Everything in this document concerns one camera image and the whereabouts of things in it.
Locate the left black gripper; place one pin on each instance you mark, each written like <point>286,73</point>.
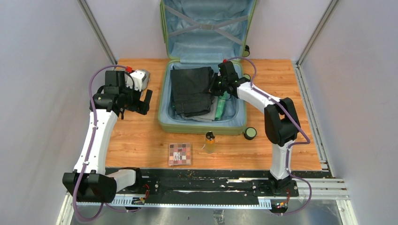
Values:
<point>142,106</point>

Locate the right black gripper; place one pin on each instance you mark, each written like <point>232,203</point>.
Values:
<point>213,90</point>

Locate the green white patterned cloth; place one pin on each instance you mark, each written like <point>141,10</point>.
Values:
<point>220,106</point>

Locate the black cloth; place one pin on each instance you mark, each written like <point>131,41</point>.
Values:
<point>190,91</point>

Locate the grey cloth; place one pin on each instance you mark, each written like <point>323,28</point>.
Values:
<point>207,117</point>

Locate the green suitcase blue lining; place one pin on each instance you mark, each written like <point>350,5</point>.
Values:
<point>202,33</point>

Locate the eyeshadow palette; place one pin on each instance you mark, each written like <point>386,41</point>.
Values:
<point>179,154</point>

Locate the amber bottle black cap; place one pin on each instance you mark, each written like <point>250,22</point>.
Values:
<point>210,142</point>

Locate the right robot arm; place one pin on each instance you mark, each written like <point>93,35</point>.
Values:
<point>280,117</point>

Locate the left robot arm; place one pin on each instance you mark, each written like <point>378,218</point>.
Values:
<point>88,182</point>

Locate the green suitcase wheel middle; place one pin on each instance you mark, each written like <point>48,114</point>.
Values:
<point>247,76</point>

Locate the green suitcase wheel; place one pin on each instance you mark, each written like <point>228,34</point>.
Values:
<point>246,51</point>
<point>250,133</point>
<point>247,76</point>

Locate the green suitcase wheel rear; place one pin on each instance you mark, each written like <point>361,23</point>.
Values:
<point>246,51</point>

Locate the crumpled grey-green cloth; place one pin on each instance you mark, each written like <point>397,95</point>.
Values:
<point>140,100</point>

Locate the green suitcase wheel front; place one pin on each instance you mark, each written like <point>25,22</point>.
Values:
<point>250,133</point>

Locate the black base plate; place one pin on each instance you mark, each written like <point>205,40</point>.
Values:
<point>210,187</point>

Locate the aluminium frame rail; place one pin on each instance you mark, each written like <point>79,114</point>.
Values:
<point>320,202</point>

